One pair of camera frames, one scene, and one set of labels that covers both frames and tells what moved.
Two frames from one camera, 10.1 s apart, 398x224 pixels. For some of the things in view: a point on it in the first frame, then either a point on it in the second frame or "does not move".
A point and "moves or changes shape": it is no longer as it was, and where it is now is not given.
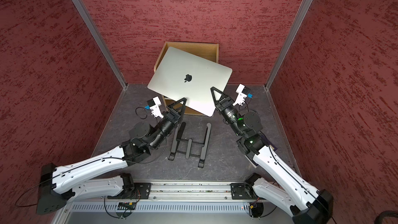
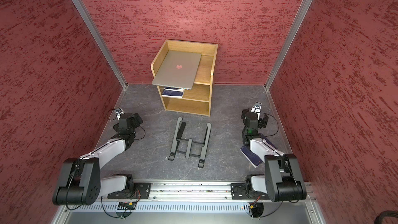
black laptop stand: [188, 147] does not move
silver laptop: [181, 74] moves or changes shape
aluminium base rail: [185, 197] does not move
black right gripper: [225, 103] → [263, 121]
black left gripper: [172, 115] → [138, 121]
